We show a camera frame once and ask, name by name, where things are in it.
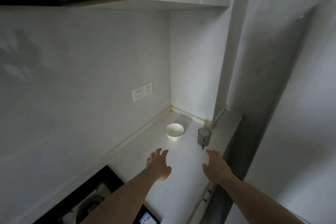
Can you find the person's right hand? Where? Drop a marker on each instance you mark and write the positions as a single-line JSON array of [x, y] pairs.
[[218, 168]]

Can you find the person's left hand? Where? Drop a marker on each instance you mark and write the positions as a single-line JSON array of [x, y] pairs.
[[158, 166]]

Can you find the clear glass mug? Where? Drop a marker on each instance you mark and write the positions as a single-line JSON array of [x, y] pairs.
[[203, 138]]

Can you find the white bowl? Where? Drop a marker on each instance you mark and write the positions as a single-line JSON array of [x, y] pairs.
[[174, 136]]

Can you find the person's left forearm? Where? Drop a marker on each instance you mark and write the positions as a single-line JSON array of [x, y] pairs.
[[123, 202]]

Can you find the person's right forearm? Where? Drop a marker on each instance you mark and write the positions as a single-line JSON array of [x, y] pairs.
[[257, 202]]

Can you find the white kitchen countertop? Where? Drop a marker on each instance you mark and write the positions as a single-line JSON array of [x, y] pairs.
[[183, 168]]

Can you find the blue energy label sticker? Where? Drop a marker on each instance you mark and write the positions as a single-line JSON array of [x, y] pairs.
[[147, 218]]

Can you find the plain black gas burner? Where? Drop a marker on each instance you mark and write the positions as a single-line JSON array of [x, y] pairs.
[[89, 205]]

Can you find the white refrigerator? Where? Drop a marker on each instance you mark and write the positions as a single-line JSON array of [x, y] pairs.
[[302, 126]]

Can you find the black glass gas stove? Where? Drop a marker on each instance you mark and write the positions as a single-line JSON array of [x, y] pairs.
[[60, 205]]

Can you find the white wall socket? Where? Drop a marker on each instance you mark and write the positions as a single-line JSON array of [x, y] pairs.
[[148, 89], [137, 94]]

